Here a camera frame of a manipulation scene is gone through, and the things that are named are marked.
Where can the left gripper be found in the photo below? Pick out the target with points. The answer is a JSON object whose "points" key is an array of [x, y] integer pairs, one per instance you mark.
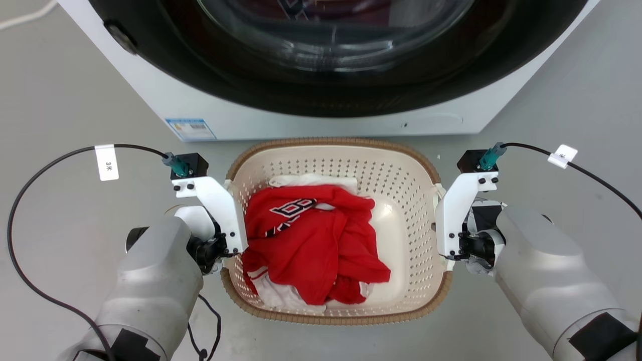
{"points": [[206, 250]]}

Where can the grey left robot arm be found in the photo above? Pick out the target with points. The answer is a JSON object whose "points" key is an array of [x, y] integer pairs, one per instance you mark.
{"points": [[150, 286]]}

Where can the white right camera bracket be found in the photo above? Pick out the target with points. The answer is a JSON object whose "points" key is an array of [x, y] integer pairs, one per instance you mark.
{"points": [[454, 215]]}

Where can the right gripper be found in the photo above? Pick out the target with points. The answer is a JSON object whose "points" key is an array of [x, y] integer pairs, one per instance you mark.
{"points": [[476, 248]]}

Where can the black round washer door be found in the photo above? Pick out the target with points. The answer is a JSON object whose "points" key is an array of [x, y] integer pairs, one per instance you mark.
{"points": [[210, 70]]}

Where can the white left camera bracket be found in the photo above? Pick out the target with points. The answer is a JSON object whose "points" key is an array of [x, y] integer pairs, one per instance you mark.
{"points": [[223, 210]]}

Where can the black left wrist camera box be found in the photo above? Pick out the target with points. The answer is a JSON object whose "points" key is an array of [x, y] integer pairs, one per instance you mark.
{"points": [[196, 163]]}

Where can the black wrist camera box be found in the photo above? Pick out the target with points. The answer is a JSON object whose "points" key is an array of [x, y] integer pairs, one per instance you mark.
{"points": [[196, 163], [469, 161]]}

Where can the white camera bracket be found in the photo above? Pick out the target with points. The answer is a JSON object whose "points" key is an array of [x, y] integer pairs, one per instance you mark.
{"points": [[223, 210], [454, 215]]}

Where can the blue white energy label sticker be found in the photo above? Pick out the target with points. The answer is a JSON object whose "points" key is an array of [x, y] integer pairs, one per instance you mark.
{"points": [[190, 129]]}

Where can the cream perforated laundry basket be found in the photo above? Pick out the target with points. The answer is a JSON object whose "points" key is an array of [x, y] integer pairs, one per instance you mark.
{"points": [[406, 235]]}

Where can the white front-load washing machine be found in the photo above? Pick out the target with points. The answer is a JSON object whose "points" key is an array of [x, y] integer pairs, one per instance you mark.
{"points": [[150, 95]]}

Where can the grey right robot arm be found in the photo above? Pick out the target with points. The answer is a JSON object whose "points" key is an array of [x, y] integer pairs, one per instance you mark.
{"points": [[546, 276]]}

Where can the red jersey garment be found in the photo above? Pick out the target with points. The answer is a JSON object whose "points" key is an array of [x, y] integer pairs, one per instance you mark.
{"points": [[306, 245]]}

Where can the white garment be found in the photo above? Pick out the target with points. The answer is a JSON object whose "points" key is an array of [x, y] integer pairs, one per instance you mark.
{"points": [[281, 296]]}

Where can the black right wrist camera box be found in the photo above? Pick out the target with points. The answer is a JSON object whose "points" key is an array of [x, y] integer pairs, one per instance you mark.
{"points": [[469, 161]]}

